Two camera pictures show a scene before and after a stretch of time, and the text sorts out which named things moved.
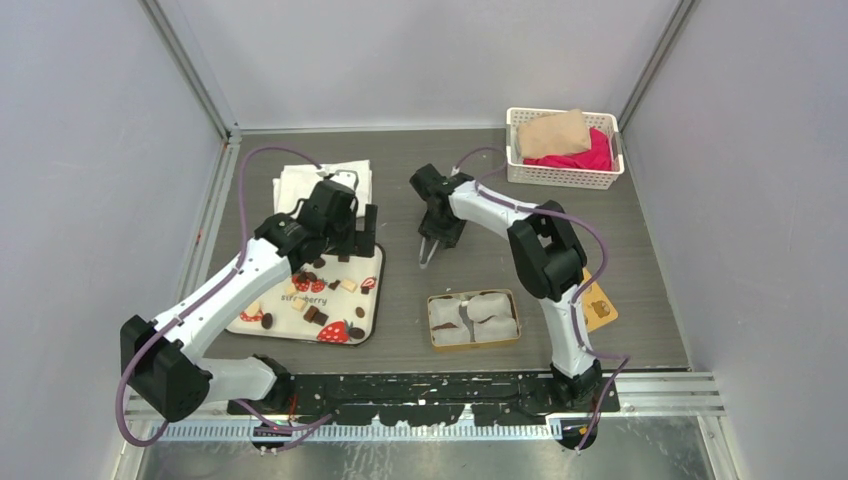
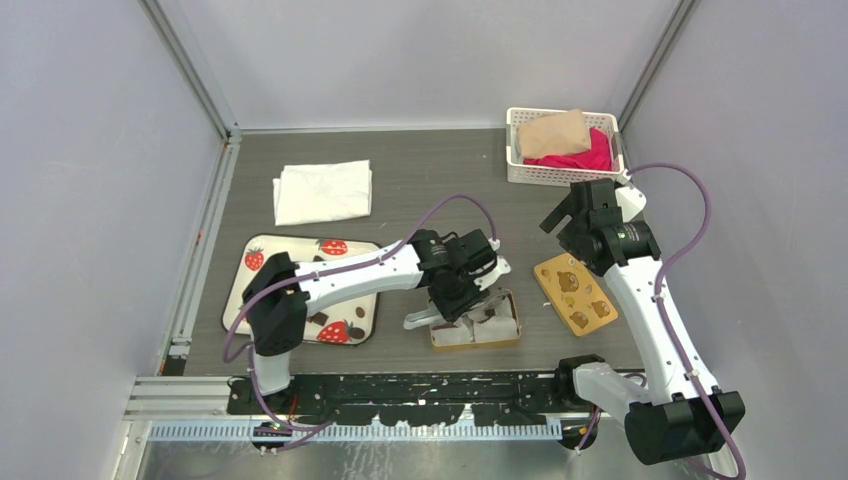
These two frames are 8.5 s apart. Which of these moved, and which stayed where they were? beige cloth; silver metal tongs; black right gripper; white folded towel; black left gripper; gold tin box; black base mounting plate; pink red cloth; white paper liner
Moved: black left gripper; black right gripper; silver metal tongs
Stayed: black base mounting plate; white paper liner; pink red cloth; beige cloth; gold tin box; white folded towel
